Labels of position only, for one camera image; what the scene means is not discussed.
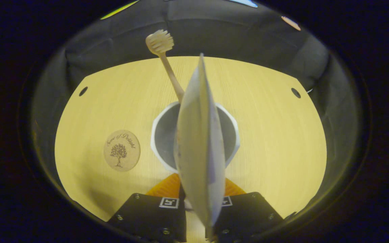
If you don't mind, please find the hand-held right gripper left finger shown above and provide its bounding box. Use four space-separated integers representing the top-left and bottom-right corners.
108 173 187 243

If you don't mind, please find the white toothpaste tube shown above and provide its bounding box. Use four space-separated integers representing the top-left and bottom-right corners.
174 53 227 240

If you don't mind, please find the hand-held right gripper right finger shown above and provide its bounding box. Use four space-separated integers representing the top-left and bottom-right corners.
213 178 284 243

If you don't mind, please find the wooden desktop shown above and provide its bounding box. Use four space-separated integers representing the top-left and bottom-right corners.
54 56 328 243

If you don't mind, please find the round wooden coaster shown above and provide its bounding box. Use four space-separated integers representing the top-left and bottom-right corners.
103 130 141 172

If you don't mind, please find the white cup with wooden handle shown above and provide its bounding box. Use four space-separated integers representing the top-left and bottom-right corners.
150 101 241 174

